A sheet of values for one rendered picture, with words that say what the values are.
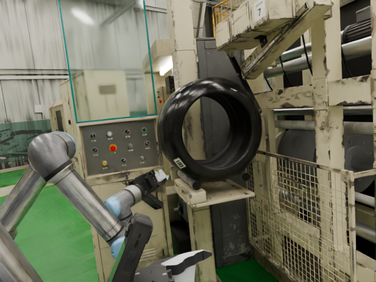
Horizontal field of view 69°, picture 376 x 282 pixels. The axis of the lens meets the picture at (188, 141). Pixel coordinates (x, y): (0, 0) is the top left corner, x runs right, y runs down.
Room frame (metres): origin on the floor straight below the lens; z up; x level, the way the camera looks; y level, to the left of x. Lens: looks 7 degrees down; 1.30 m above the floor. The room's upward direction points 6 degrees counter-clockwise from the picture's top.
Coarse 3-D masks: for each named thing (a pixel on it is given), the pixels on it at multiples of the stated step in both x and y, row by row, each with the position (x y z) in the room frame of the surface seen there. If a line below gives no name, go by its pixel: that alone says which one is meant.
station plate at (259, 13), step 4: (260, 0) 1.27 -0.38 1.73; (264, 0) 1.24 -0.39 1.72; (256, 4) 1.30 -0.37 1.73; (260, 4) 1.27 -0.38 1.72; (264, 4) 1.24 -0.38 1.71; (256, 8) 1.31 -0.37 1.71; (260, 8) 1.27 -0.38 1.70; (264, 8) 1.24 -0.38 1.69; (256, 12) 1.31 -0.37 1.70; (260, 12) 1.28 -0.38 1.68; (264, 12) 1.25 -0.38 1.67; (256, 16) 1.31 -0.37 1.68; (260, 16) 1.28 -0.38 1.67; (256, 20) 1.31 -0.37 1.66
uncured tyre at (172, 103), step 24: (192, 96) 1.37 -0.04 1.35; (216, 96) 1.68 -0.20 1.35; (240, 96) 1.43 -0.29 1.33; (168, 120) 1.36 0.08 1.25; (240, 120) 1.70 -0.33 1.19; (168, 144) 1.36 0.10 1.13; (240, 144) 1.68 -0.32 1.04; (192, 168) 1.36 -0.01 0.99; (216, 168) 1.39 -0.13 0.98; (240, 168) 1.43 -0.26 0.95
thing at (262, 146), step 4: (264, 120) 1.82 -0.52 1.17; (264, 124) 1.82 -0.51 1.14; (264, 128) 1.82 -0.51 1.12; (264, 132) 1.82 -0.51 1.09; (264, 136) 1.82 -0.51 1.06; (264, 140) 1.82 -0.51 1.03; (260, 144) 1.81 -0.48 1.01; (264, 144) 1.82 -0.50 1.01; (260, 148) 1.81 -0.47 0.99; (264, 148) 1.82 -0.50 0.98; (260, 156) 1.81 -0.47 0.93; (252, 160) 1.79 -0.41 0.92; (256, 160) 1.80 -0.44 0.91; (260, 160) 1.81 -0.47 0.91
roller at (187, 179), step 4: (180, 172) 1.64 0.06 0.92; (180, 176) 1.62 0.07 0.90; (184, 176) 1.54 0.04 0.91; (188, 176) 1.50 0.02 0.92; (184, 180) 1.54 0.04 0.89; (188, 180) 1.46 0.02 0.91; (192, 180) 1.41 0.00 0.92; (196, 180) 1.41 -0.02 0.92; (192, 184) 1.38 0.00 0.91; (196, 184) 1.37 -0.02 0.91; (200, 184) 1.38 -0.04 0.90; (196, 188) 1.37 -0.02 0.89
